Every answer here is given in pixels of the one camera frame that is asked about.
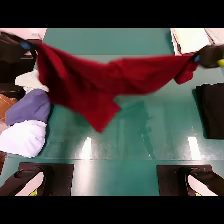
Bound brown garment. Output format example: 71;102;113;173
0;93;18;122

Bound red T-shirt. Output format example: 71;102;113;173
34;41;200;134

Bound black garment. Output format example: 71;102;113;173
0;57;38;98
194;82;224;141

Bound purple garment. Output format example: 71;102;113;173
4;88;52;127

